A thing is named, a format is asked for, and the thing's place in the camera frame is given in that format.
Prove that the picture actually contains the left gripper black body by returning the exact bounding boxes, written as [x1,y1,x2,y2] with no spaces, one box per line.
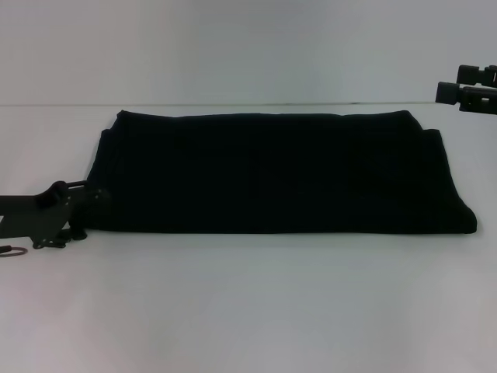
[0,180,94,249]

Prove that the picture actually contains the black t-shirt with white print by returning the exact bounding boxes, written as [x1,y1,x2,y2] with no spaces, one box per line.
[75,110,478,236]

